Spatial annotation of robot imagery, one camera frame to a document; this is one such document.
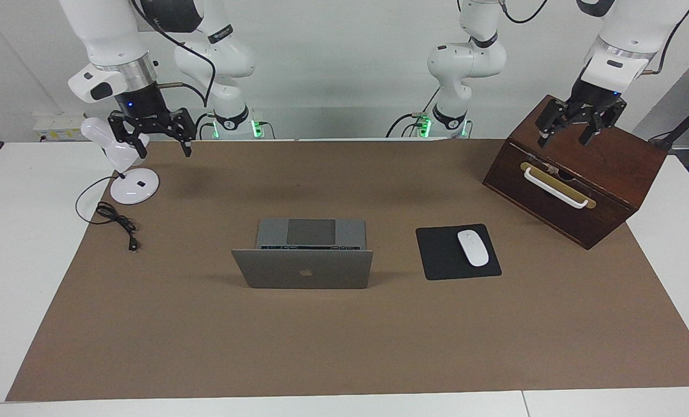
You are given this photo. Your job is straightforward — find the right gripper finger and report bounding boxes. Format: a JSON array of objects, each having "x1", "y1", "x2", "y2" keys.
[
  {"x1": 162, "y1": 108, "x2": 196, "y2": 158},
  {"x1": 108, "y1": 113, "x2": 149, "y2": 159}
]

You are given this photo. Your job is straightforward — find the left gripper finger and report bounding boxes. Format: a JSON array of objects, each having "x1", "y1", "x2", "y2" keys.
[
  {"x1": 578, "y1": 96, "x2": 629, "y2": 147},
  {"x1": 537, "y1": 98, "x2": 577, "y2": 149}
]

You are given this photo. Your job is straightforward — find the silver Apple laptop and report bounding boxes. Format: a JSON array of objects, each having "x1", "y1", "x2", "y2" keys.
[{"x1": 231, "y1": 218, "x2": 374, "y2": 290}]

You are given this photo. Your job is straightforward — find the dark brown wooden box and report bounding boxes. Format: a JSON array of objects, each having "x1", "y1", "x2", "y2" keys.
[{"x1": 482, "y1": 94, "x2": 668, "y2": 250}]

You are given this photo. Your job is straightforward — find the white desk lamp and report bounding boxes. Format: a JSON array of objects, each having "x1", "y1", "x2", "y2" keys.
[{"x1": 81, "y1": 117, "x2": 161, "y2": 205}]

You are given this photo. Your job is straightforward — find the white power strip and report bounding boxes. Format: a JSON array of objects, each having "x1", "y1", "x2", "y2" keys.
[{"x1": 34, "y1": 114, "x2": 85, "y2": 141}]

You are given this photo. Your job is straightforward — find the black tripod leg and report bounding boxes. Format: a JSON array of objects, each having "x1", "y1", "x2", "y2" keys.
[{"x1": 648, "y1": 92, "x2": 689, "y2": 152}]

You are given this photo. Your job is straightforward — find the white computer mouse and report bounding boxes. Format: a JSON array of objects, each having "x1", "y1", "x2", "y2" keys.
[{"x1": 457, "y1": 230, "x2": 490, "y2": 268}]

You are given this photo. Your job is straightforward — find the black mouse pad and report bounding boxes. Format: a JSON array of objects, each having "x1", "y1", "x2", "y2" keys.
[{"x1": 415, "y1": 224, "x2": 502, "y2": 281}]

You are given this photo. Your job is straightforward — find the brown table mat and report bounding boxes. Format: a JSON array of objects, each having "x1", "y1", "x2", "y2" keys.
[{"x1": 5, "y1": 139, "x2": 689, "y2": 402}]

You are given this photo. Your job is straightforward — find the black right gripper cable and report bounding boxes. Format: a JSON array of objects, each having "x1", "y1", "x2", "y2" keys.
[{"x1": 133, "y1": 0, "x2": 217, "y2": 108}]

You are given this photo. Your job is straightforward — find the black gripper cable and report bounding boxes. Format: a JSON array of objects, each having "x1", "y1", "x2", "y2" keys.
[
  {"x1": 640, "y1": 0, "x2": 689, "y2": 76},
  {"x1": 133, "y1": 0, "x2": 217, "y2": 108}
]

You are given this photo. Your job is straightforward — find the white box handle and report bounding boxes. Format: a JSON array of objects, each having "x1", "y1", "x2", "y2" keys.
[{"x1": 523, "y1": 167, "x2": 589, "y2": 209}]

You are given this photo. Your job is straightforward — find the gold box handle plate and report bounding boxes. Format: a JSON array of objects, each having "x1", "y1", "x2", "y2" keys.
[{"x1": 520, "y1": 162, "x2": 597, "y2": 210}]

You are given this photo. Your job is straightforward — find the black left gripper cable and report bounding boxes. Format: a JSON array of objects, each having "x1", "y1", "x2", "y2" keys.
[{"x1": 640, "y1": 0, "x2": 689, "y2": 76}]

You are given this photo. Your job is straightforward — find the black lamp power cable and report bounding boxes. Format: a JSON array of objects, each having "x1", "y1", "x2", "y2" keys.
[{"x1": 75, "y1": 175, "x2": 140, "y2": 252}]

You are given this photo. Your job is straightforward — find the black left arm base cables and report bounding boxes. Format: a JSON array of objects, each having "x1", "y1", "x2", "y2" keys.
[{"x1": 386, "y1": 87, "x2": 438, "y2": 140}]

